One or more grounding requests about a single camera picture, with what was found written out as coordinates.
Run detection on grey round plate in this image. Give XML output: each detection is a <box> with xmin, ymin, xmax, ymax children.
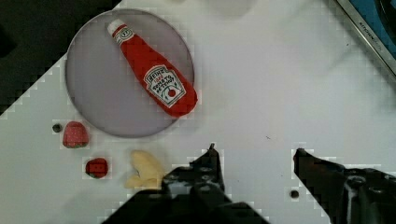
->
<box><xmin>65</xmin><ymin>8</ymin><xmax>195</xmax><ymax>138</ymax></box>

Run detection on red plush strawberry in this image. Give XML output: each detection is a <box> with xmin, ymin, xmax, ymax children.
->
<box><xmin>85</xmin><ymin>158</ymin><xmax>108</xmax><ymax>179</ymax></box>

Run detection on silver toaster oven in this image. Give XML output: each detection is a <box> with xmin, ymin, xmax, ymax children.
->
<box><xmin>334</xmin><ymin>0</ymin><xmax>396</xmax><ymax>76</ymax></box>

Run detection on red plush ketchup bottle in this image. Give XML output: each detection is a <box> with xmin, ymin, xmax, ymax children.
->
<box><xmin>107</xmin><ymin>19</ymin><xmax>198</xmax><ymax>118</ymax></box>

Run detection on pink plush strawberry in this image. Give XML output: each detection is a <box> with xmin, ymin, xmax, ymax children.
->
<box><xmin>63</xmin><ymin>121</ymin><xmax>89</xmax><ymax>148</ymax></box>

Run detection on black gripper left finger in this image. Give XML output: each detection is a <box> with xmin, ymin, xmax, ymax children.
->
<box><xmin>102</xmin><ymin>145</ymin><xmax>270</xmax><ymax>224</ymax></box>

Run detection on yellow plush banana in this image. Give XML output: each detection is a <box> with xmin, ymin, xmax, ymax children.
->
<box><xmin>124</xmin><ymin>150</ymin><xmax>165</xmax><ymax>189</ymax></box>

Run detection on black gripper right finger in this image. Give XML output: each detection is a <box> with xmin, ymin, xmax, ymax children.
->
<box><xmin>293</xmin><ymin>148</ymin><xmax>396</xmax><ymax>224</ymax></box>

